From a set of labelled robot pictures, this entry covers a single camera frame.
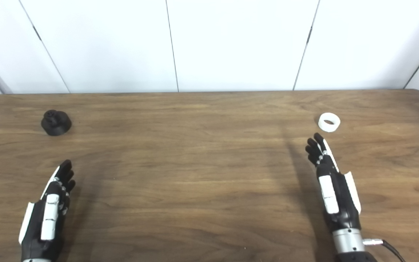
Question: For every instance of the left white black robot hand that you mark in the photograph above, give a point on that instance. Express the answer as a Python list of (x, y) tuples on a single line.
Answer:
[(36, 233)]

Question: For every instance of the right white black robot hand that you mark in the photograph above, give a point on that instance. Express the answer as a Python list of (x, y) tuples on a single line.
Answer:
[(342, 207)]

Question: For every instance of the round black part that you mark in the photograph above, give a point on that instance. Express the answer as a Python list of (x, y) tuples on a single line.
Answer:
[(56, 123)]

